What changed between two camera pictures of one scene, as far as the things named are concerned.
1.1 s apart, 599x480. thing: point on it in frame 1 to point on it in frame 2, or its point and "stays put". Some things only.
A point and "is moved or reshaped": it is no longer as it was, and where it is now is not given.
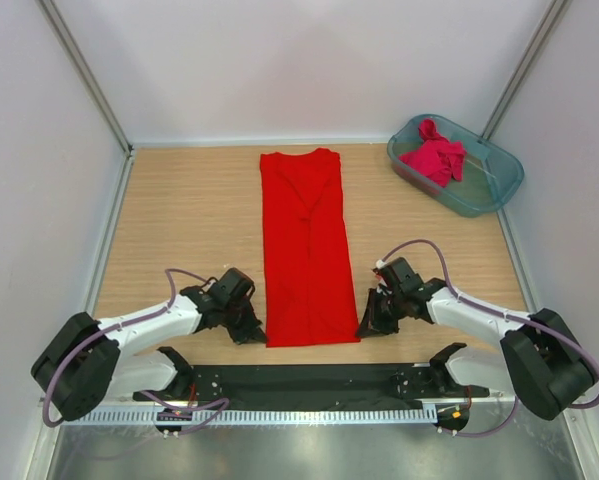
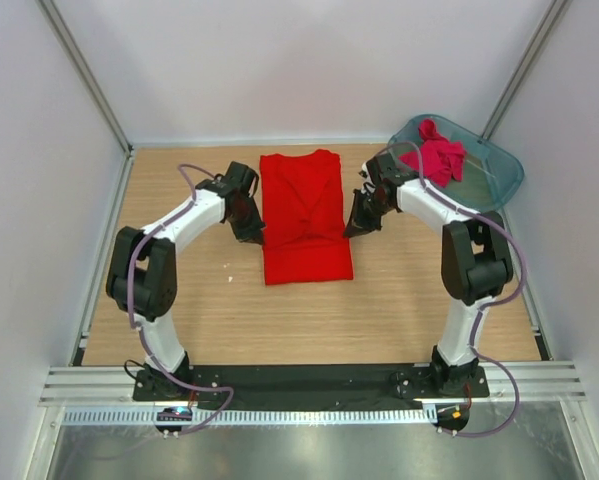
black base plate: x=312 y=387 stays put
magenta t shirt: x=439 y=157 stays put
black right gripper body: x=385 y=311 to x=368 y=211
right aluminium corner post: x=553 y=14 stays put
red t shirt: x=308 y=276 is moved or reshaped
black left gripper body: x=241 y=320 to x=247 y=224
